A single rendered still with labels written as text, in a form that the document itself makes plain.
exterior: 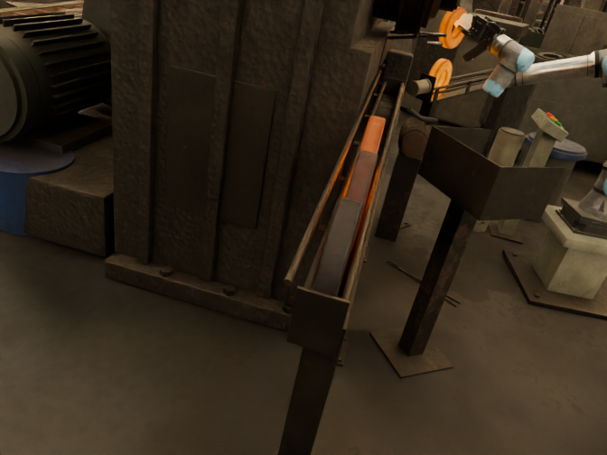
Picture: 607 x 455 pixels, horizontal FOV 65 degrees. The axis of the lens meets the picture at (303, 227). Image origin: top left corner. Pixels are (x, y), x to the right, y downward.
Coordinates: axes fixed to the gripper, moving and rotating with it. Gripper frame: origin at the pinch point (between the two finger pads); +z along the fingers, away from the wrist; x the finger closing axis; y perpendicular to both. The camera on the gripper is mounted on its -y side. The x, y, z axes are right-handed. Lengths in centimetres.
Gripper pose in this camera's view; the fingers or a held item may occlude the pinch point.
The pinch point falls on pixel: (454, 23)
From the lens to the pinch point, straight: 216.9
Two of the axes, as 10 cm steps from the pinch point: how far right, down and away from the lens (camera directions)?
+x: -7.4, 2.3, -6.3
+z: -5.9, -6.7, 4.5
